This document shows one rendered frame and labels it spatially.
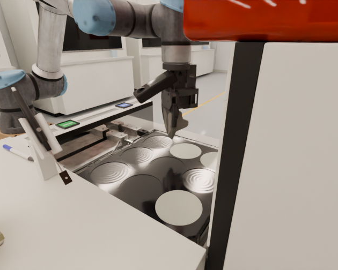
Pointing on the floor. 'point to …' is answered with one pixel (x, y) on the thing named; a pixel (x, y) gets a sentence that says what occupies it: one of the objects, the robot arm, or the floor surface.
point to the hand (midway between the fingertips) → (169, 135)
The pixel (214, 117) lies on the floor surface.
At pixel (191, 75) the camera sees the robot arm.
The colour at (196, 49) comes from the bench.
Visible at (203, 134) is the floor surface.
